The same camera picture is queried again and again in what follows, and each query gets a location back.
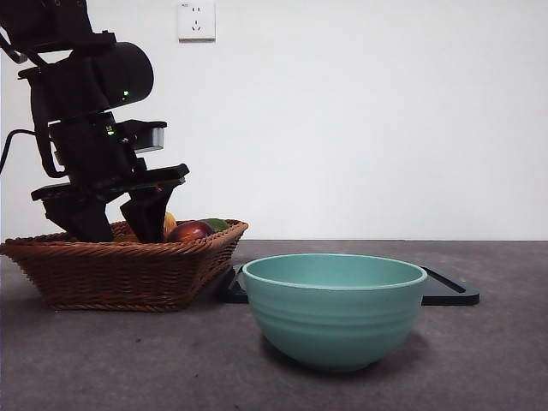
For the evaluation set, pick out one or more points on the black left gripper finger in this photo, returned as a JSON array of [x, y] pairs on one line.
[[147, 214], [81, 218]]

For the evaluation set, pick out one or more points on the teal ceramic bowl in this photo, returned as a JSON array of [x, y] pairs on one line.
[[338, 321]]

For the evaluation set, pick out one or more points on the red yellow apple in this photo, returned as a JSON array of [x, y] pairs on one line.
[[170, 222]]

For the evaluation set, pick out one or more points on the brown wicker basket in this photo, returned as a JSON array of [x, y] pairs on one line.
[[107, 278]]

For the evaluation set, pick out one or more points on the green fruit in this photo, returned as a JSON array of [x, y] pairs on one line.
[[219, 224]]

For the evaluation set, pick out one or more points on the black rectangular tray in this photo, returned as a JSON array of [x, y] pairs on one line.
[[449, 294]]

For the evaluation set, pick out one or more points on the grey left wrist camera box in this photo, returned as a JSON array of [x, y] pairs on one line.
[[154, 138]]

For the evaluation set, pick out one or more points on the white wall socket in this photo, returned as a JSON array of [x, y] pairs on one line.
[[197, 21]]

